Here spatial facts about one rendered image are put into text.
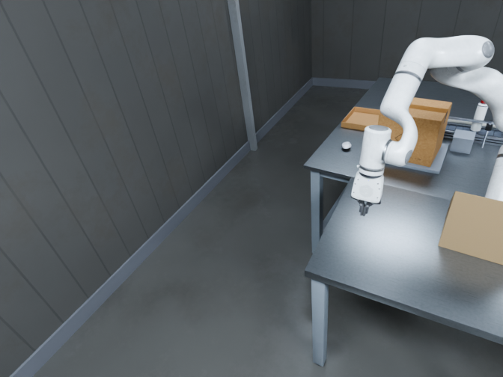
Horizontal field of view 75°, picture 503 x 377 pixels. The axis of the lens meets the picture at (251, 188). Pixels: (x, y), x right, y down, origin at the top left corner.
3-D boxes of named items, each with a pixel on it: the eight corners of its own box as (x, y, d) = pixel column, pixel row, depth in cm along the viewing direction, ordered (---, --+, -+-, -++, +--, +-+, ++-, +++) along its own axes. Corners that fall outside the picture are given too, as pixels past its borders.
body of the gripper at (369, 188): (353, 170, 114) (349, 199, 120) (384, 177, 110) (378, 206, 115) (358, 163, 120) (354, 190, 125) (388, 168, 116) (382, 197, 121)
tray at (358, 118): (397, 117, 228) (397, 111, 226) (385, 134, 212) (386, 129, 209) (354, 111, 243) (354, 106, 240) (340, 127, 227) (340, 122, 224)
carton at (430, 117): (441, 146, 190) (452, 102, 174) (430, 167, 176) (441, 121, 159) (388, 136, 206) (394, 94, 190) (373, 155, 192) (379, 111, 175)
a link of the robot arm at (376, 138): (391, 164, 113) (366, 157, 119) (399, 127, 107) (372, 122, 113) (380, 172, 108) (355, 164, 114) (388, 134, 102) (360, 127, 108)
